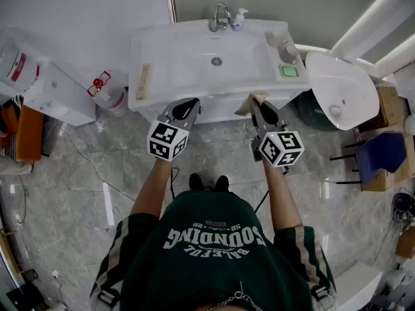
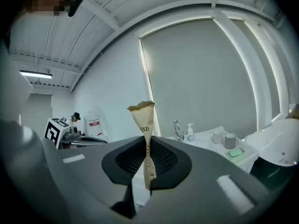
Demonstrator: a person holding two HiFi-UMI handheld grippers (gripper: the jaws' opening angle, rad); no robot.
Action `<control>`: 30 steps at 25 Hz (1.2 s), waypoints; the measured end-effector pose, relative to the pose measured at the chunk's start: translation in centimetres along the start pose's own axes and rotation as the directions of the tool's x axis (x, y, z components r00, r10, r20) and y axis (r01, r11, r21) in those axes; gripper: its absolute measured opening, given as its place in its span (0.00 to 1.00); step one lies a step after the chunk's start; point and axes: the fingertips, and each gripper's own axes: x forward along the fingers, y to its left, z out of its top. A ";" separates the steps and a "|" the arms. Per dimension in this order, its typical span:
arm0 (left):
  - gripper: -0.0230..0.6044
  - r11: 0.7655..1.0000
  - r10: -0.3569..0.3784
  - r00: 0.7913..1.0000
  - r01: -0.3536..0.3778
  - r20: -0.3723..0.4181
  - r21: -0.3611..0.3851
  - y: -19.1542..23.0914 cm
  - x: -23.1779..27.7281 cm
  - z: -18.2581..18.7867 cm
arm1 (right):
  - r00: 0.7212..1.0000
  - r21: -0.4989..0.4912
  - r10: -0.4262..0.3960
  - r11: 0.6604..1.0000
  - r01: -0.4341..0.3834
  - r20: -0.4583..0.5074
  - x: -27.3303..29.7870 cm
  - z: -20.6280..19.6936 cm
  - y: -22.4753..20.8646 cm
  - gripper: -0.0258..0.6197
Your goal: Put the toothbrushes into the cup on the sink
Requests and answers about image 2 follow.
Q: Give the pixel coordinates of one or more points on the black head-worn camera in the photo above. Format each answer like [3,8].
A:
[74,6]

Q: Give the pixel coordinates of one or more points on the white mug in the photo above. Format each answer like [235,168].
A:
[217,137]

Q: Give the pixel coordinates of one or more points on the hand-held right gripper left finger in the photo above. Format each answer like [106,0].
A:
[88,171]

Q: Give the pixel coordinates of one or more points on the white pump soap bottle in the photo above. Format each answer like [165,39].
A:
[190,134]

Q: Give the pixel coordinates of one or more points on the grey roller blind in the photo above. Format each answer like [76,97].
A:
[198,78]

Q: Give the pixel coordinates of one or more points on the grey mug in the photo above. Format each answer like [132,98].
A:
[230,142]

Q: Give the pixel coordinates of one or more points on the white oval basin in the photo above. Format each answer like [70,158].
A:
[271,139]

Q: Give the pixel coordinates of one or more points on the ceiling tube light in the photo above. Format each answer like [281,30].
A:
[35,74]

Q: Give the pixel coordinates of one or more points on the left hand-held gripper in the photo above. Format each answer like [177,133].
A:
[52,132]

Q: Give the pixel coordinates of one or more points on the green soap dish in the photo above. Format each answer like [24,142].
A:
[235,153]

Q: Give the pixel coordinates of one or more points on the clear water bottle red label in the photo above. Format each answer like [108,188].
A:
[95,115]

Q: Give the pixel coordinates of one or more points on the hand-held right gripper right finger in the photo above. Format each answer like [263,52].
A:
[198,190]

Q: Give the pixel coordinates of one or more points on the chrome faucet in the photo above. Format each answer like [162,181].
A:
[176,125]

